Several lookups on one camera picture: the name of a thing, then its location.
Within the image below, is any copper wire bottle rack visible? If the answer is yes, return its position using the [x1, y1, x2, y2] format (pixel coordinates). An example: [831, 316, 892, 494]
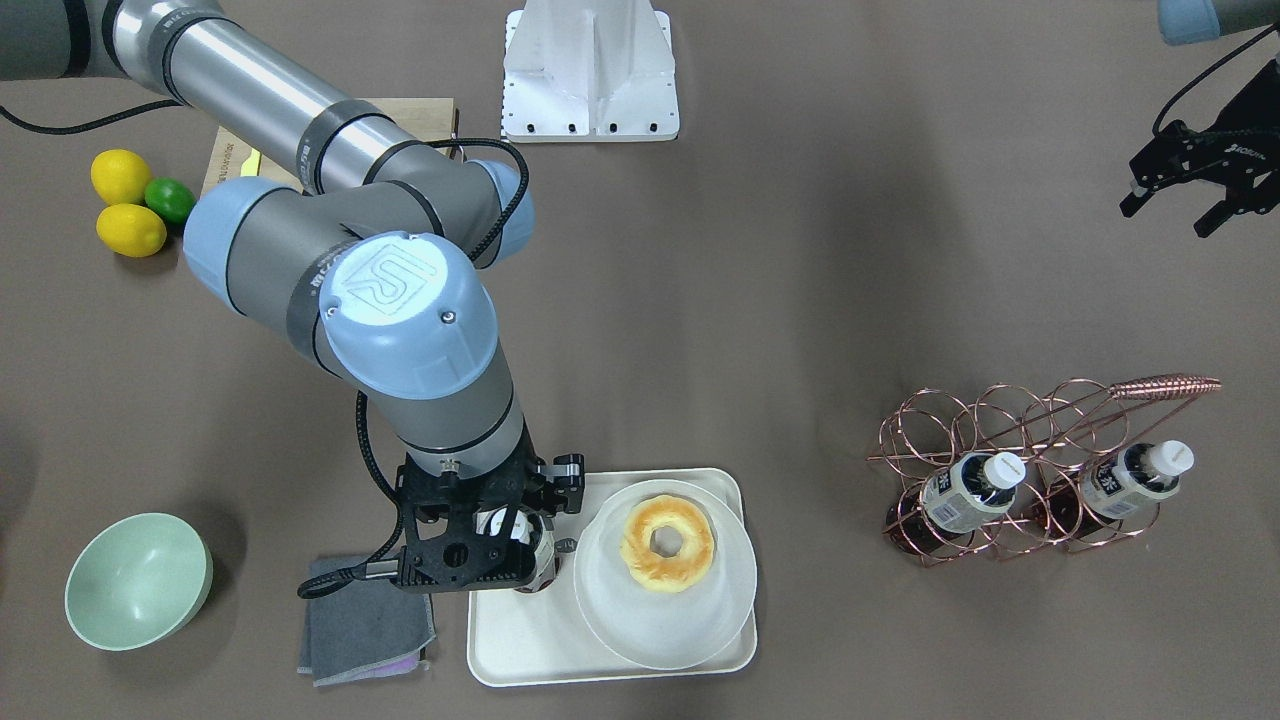
[872, 373, 1222, 568]

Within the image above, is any tea bottle front rack slot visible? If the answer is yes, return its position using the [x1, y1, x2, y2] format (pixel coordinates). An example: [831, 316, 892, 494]
[922, 452, 1027, 536]

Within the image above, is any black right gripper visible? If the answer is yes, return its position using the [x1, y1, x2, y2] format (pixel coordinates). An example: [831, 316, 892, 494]
[392, 450, 586, 594]

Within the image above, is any wooden cutting board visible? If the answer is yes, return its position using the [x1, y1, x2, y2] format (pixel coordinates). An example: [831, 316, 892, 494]
[196, 97, 457, 197]

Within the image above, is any white round plate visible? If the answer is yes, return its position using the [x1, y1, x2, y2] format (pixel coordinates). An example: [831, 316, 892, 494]
[573, 478, 756, 671]

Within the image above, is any cream serving tray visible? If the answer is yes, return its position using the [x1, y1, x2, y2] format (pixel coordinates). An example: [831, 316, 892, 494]
[467, 468, 756, 687]

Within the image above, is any yellow lemon near board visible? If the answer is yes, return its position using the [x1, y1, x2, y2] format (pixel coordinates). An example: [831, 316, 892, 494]
[95, 204, 168, 258]

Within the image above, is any tea bottle rack slot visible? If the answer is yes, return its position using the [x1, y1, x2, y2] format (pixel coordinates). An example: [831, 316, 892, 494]
[475, 509, 561, 594]
[922, 452, 1027, 536]
[1080, 439, 1196, 520]

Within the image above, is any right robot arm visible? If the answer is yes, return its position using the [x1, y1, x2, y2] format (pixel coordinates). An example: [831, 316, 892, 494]
[3, 1, 585, 600]

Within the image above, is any glazed donut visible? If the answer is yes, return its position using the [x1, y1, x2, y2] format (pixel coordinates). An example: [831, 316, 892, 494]
[620, 495, 716, 594]

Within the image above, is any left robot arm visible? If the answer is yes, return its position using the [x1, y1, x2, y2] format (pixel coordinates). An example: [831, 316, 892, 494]
[1119, 1, 1279, 238]

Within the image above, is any grey folded cloth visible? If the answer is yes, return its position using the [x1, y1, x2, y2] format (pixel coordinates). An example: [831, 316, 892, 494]
[297, 580, 436, 687]

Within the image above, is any tea bottle top rack slot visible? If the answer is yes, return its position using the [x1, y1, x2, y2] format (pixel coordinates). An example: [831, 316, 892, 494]
[1080, 439, 1196, 520]

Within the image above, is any yellow lemon far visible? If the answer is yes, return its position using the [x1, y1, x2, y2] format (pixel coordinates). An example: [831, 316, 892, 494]
[90, 149, 154, 206]

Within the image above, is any mint green bowl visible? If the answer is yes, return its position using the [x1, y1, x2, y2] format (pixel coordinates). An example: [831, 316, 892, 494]
[64, 512, 212, 651]

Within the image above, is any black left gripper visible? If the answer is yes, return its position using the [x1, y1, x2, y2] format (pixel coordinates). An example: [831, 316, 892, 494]
[1119, 60, 1279, 238]

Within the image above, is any green lime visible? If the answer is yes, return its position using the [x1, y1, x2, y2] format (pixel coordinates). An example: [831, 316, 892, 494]
[143, 177, 197, 227]

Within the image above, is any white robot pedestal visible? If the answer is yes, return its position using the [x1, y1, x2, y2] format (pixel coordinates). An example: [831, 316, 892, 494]
[500, 1, 681, 143]

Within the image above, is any yellow plastic knife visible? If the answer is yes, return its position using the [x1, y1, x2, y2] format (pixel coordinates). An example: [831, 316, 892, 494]
[239, 149, 262, 177]

